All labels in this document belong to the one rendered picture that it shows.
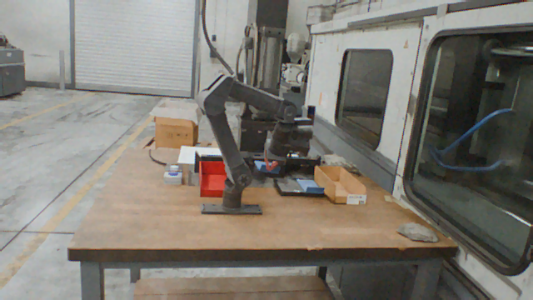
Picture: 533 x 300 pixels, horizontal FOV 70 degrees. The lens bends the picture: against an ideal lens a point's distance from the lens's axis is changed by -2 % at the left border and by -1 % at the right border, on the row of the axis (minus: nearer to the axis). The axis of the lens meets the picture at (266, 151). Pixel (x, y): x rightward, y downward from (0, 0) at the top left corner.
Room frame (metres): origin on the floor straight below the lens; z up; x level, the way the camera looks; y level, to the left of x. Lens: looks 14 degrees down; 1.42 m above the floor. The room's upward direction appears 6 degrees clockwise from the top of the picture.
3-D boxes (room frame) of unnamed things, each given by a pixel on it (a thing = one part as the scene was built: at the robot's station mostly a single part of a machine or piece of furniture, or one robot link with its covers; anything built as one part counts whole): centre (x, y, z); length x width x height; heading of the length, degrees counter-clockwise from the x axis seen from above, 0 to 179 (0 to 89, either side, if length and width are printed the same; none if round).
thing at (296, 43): (6.03, -0.48, 1.60); 2.54 x 0.84 x 1.26; 9
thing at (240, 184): (1.20, 0.09, 1.00); 0.09 x 0.06 x 0.06; 24
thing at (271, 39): (1.62, 0.03, 1.37); 0.11 x 0.09 x 0.30; 102
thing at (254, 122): (1.68, 0.05, 1.22); 0.26 x 0.18 x 0.30; 12
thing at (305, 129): (1.28, -0.08, 1.20); 0.12 x 0.09 x 0.12; 114
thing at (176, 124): (4.97, 1.18, 0.40); 0.67 x 0.60 x 0.50; 4
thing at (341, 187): (1.48, -0.30, 0.93); 0.25 x 0.13 x 0.08; 12
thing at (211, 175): (1.42, 0.19, 0.93); 0.25 x 0.12 x 0.06; 12
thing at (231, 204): (1.19, 0.10, 0.94); 0.20 x 0.07 x 0.08; 102
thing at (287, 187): (1.47, -0.14, 0.91); 0.17 x 0.16 x 0.02; 102
